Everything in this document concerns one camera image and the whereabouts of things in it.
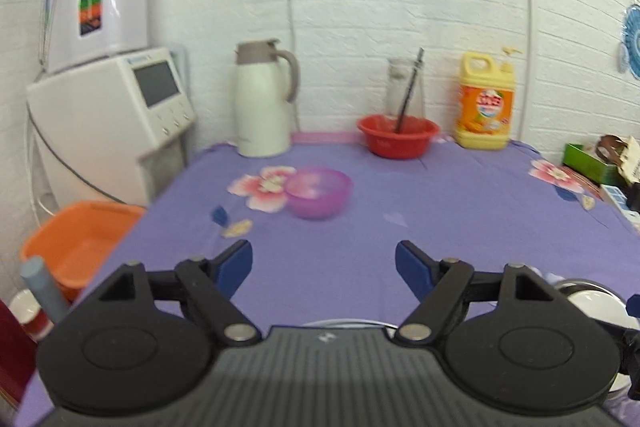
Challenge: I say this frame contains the blue round wall decoration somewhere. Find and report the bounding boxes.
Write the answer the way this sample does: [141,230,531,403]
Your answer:
[617,4,640,80]

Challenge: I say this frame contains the cream thermos jug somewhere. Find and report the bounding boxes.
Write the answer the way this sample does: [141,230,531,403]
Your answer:
[232,39,300,158]

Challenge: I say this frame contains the red plastic basket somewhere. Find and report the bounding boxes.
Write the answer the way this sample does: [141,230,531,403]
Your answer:
[357,114,440,160]

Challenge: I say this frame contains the white red-patterned ceramic bowl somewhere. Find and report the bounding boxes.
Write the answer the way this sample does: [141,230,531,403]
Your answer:
[567,287,640,403]

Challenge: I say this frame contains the purple plastic bowl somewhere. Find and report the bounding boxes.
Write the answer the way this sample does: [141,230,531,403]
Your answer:
[284,168,352,220]

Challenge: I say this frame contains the orange plastic basin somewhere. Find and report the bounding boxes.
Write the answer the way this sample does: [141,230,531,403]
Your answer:
[20,200,145,303]

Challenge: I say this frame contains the white red cup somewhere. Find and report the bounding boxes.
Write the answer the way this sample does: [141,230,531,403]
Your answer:
[9,289,53,343]

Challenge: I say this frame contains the brown and white paper bag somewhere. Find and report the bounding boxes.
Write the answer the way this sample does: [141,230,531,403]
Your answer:
[596,134,640,185]

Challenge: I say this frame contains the white water purifier unit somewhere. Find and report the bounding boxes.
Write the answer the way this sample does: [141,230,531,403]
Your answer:
[46,0,149,74]

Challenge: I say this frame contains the green box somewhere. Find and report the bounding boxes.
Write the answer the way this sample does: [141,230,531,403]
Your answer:
[562,143,622,185]

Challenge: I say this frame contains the grey cylinder tube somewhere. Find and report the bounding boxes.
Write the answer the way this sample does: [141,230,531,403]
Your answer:
[20,256,70,324]

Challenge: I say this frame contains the white floral plate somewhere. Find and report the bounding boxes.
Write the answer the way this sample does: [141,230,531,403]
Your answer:
[304,317,397,334]

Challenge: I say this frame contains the yellow detergent bottle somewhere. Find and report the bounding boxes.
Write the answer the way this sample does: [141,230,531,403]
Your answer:
[454,46,521,150]

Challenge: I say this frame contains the clear glass jar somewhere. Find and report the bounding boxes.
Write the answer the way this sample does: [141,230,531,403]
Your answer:
[384,58,424,118]

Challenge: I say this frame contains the purple floral tablecloth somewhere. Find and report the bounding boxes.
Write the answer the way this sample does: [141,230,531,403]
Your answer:
[15,140,639,426]

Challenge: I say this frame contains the stainless steel bowl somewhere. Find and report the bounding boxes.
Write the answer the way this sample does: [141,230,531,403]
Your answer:
[549,276,634,308]

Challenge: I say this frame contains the white water dispenser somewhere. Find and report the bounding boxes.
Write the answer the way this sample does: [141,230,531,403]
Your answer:
[27,48,196,208]

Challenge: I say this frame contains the white pipe on wall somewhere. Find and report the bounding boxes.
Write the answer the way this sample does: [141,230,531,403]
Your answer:
[514,0,535,143]

